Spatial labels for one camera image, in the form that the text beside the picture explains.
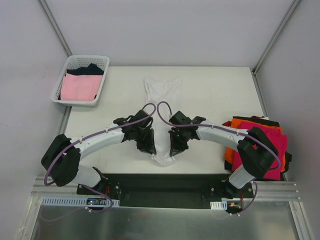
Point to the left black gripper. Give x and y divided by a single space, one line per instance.
145 142

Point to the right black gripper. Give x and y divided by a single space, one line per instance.
178 144

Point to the white t shirt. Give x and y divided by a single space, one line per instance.
157 90

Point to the black t shirt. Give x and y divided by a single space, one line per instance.
265 121

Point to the red t shirt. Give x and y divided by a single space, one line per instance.
237 120

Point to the magenta t shirt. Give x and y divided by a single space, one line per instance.
278 139

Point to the white plastic laundry basket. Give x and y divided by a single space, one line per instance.
74 62

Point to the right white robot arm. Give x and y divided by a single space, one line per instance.
257 153

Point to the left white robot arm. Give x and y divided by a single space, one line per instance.
62 160

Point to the pink t shirt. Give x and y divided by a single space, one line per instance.
80 88

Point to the navy t shirt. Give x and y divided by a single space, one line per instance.
91 69

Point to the right white cable duct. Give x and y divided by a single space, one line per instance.
218 205

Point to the white cable duct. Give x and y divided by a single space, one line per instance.
218 205
78 202

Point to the aluminium rail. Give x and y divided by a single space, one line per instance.
278 191

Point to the left white cable duct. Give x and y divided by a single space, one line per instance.
78 202

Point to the left aluminium frame post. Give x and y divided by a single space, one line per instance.
44 6

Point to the aluminium frame post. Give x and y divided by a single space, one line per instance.
44 6
276 35

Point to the right aluminium frame post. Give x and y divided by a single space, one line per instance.
276 35

